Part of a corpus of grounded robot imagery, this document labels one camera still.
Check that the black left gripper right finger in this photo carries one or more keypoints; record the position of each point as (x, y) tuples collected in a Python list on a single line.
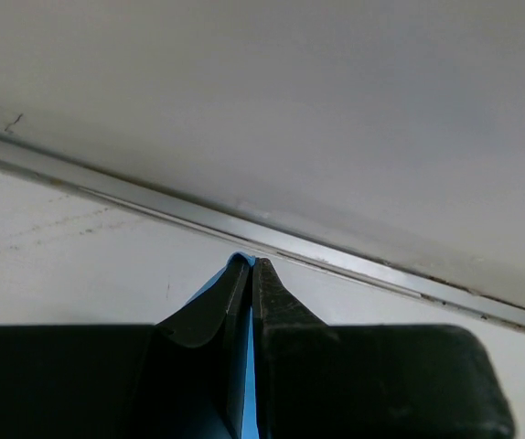
[(314, 380)]

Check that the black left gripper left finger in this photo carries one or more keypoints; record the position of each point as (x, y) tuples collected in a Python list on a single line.
[(181, 378)]

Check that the blue space-print cloth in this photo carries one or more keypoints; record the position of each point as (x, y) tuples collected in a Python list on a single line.
[(249, 366)]

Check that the aluminium rail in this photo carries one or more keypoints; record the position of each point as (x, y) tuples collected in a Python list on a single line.
[(44, 167)]

